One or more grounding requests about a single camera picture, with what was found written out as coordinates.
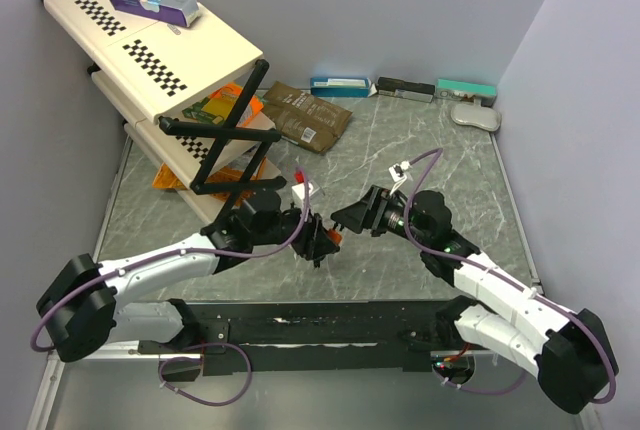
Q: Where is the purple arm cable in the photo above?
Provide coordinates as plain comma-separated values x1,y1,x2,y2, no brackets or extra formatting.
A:
402,148,620,404
30,167,314,352

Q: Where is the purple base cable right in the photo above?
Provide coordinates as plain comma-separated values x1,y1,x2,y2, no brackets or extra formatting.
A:
433,364,530,395

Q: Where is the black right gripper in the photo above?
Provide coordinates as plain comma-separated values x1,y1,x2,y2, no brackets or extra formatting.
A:
330,185,430,247

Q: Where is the teal white box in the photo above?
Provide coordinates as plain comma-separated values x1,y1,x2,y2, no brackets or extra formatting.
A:
435,78,497,107

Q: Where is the aluminium frame rail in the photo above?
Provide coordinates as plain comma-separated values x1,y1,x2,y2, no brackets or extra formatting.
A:
47,339,146,361

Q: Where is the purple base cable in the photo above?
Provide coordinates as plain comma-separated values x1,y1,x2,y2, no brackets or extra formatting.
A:
433,364,530,395
158,342,254,406

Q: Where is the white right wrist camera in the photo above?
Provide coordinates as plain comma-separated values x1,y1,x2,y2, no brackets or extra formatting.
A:
389,160,412,195

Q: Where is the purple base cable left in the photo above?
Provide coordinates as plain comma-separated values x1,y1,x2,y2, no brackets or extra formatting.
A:
158,342,254,406

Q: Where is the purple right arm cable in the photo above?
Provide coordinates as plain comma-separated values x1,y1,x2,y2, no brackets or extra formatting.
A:
402,148,620,404

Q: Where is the black long box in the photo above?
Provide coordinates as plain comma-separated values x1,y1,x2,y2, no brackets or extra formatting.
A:
376,77,436,103

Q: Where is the orange snack packet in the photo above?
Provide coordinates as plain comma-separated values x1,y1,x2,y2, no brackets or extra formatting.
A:
208,80,265,127

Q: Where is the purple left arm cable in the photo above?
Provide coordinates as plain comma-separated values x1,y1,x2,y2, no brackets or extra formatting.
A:
30,167,314,352

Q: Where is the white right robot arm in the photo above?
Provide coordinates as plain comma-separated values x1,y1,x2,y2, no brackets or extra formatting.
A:
331,186,619,414

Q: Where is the purple silver carton box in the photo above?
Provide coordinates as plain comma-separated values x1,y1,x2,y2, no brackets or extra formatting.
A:
109,0,201,28

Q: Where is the blue white box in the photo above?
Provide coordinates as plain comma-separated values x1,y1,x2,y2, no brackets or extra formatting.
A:
310,77,377,99

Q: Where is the green yellow box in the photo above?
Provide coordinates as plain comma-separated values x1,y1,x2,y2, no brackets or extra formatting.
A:
182,97,225,125

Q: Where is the brown coffee bag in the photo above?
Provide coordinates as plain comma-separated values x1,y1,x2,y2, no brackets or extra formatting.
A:
261,81,352,154

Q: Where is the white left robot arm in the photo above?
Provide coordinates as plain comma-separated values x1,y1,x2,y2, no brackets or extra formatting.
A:
30,191,341,363

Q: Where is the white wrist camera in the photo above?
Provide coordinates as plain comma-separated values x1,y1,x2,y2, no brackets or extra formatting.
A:
389,160,412,195
291,170,323,208

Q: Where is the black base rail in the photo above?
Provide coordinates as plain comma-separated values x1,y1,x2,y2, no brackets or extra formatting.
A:
137,297,506,376

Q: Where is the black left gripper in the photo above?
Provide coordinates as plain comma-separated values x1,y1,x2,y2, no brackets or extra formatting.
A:
251,199,340,259

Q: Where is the orange black padlock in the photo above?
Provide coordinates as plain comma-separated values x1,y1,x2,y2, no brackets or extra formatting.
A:
327,229,343,245

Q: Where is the cream folding shelf rack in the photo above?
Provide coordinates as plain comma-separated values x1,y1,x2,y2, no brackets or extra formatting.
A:
41,0,286,222

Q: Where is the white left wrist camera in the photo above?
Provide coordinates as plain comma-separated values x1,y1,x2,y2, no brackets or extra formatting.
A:
291,170,323,208

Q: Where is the orange packet lower shelf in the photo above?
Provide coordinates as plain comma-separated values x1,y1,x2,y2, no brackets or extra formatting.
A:
152,158,266,190

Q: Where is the grey silver pouch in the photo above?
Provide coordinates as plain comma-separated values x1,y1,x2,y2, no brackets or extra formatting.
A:
450,102,502,132

